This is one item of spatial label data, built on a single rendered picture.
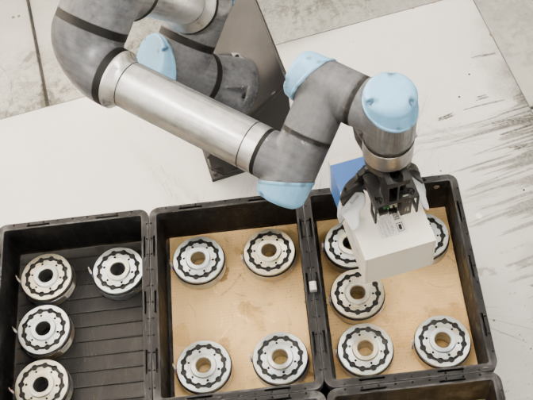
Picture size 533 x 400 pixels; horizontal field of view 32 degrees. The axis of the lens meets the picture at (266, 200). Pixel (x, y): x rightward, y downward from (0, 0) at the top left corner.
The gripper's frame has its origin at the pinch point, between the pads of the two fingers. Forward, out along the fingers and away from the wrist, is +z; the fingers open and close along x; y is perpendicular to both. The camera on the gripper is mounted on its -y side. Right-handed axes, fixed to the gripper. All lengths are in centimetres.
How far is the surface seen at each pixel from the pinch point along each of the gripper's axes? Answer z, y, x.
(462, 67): 42, -52, 39
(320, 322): 18.3, 9.7, -14.0
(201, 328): 28.4, 0.2, -35.2
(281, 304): 28.4, -0.2, -19.3
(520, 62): 112, -96, 84
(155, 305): 19.8, -3.3, -42.0
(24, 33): 113, -164, -74
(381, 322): 28.3, 9.1, -2.2
